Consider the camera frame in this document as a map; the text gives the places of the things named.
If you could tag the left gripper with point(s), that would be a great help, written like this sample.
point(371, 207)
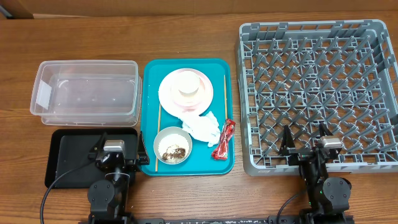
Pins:
point(143, 157)

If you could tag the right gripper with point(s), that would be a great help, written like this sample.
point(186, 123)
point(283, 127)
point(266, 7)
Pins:
point(298, 154)

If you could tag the grey bowl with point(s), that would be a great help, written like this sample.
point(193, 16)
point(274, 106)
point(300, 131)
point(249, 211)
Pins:
point(171, 130)

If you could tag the red snack wrapper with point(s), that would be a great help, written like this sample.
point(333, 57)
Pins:
point(221, 151)

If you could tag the white napkin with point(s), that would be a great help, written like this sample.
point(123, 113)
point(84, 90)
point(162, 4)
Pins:
point(202, 128)

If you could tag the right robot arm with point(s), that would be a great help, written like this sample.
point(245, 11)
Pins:
point(328, 197)

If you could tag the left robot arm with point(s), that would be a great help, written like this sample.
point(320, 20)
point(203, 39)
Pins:
point(108, 196)

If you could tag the grey dishwasher rack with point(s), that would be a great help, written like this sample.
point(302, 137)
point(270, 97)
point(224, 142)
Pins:
point(301, 74)

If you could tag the rice and food scraps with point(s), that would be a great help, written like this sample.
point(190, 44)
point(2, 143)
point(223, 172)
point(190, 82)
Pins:
point(173, 148)

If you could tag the black plastic tray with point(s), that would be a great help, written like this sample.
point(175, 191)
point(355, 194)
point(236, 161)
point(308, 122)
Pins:
point(69, 149)

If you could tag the left wooden chopstick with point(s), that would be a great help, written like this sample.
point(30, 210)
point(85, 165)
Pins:
point(158, 129)

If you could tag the wooden chopstick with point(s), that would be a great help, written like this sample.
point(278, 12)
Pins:
point(225, 99)
point(158, 129)

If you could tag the clear plastic bin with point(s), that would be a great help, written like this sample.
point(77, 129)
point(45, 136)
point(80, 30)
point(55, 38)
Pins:
point(87, 93)

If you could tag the pink plate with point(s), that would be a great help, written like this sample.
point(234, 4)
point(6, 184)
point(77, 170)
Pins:
point(176, 103)

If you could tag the cream paper cup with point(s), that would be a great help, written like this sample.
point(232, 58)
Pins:
point(187, 82)

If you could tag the right wooden chopstick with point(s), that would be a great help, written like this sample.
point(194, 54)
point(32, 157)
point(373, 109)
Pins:
point(225, 99)

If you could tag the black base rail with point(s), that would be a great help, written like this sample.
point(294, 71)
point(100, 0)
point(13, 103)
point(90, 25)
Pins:
point(285, 219)

